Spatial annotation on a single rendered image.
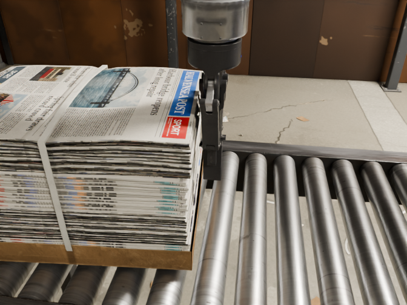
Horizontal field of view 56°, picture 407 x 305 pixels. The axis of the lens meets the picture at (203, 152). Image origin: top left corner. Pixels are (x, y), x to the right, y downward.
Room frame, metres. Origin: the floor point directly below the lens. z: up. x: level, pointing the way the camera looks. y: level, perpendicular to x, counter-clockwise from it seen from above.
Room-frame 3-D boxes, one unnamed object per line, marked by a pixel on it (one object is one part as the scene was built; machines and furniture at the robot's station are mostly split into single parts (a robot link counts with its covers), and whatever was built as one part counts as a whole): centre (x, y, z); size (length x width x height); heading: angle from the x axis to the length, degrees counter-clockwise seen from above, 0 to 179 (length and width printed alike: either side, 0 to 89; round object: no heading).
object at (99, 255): (0.56, 0.09, 0.83); 0.29 x 0.16 x 0.04; 176
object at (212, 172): (0.53, -0.01, 0.93); 0.03 x 0.01 x 0.07; 82
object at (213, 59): (0.53, -0.02, 1.09); 0.08 x 0.07 x 0.09; 172
